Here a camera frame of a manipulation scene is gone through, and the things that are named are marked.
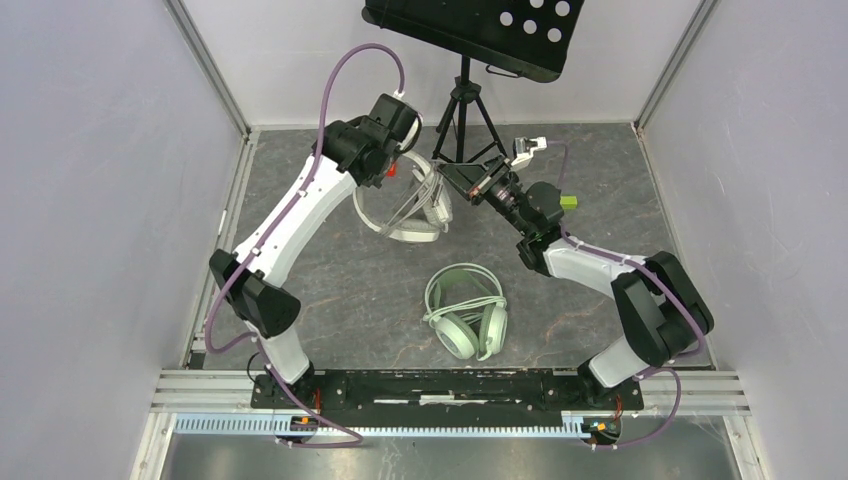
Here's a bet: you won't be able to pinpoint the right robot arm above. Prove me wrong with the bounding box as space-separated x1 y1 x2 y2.
438 157 714 408

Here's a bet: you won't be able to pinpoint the black music stand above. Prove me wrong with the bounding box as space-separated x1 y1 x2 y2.
361 0 584 163

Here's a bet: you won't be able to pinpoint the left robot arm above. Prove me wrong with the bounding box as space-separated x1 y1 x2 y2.
207 94 421 408

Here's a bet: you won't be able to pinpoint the green small block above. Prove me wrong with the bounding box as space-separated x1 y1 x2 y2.
559 195 578 210

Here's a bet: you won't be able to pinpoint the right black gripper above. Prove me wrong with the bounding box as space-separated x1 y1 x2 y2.
438 153 533 236

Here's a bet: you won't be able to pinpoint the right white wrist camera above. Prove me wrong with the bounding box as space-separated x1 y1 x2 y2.
509 136 548 171

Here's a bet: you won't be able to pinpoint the white headphone cable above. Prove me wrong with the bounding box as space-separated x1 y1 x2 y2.
380 165 445 233

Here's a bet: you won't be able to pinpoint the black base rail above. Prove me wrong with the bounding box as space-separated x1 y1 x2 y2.
290 368 644 429

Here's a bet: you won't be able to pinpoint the white grey headphones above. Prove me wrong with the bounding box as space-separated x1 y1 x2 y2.
353 151 453 244

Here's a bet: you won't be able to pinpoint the green headphones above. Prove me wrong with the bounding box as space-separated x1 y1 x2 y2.
422 262 508 361

